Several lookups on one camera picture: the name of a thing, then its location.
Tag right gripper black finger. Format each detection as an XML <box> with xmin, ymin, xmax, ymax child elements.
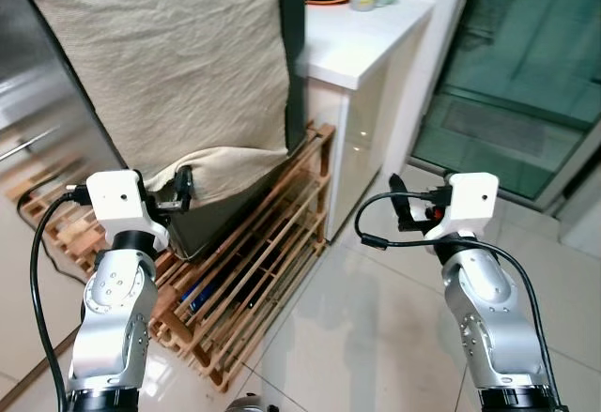
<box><xmin>388</xmin><ymin>174</ymin><xmax>414</xmax><ymax>233</ymax></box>

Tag small blue object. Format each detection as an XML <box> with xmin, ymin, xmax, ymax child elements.
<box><xmin>183</xmin><ymin>281</ymin><xmax>209</xmax><ymax>308</ymax></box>

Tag wooden slatted pallet rack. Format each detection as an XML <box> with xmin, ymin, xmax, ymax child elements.
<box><xmin>8</xmin><ymin>121</ymin><xmax>337</xmax><ymax>392</ymax></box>

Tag grey floor mat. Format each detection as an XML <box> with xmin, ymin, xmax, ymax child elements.
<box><xmin>439</xmin><ymin>93</ymin><xmax>576</xmax><ymax>160</ymax></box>

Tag beige wrinkled cloth cover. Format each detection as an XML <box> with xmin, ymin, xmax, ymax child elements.
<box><xmin>17</xmin><ymin>0</ymin><xmax>292</xmax><ymax>205</ymax></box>

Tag white counter glossy cabinet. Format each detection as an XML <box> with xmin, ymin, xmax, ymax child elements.
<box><xmin>299</xmin><ymin>0</ymin><xmax>475</xmax><ymax>244</ymax></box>

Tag glass sliding door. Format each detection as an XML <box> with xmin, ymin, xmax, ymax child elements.
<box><xmin>408</xmin><ymin>0</ymin><xmax>601</xmax><ymax>208</ymax></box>

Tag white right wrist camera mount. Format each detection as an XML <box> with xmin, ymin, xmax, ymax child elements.
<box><xmin>424</xmin><ymin>172</ymin><xmax>500</xmax><ymax>241</ymax></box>

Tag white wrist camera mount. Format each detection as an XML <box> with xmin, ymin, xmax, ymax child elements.
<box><xmin>86</xmin><ymin>170</ymin><xmax>171</xmax><ymax>250</ymax></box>
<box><xmin>424</xmin><ymin>172</ymin><xmax>500</xmax><ymax>241</ymax></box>

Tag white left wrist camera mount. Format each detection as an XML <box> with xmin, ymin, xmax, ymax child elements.
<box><xmin>86</xmin><ymin>170</ymin><xmax>171</xmax><ymax>250</ymax></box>

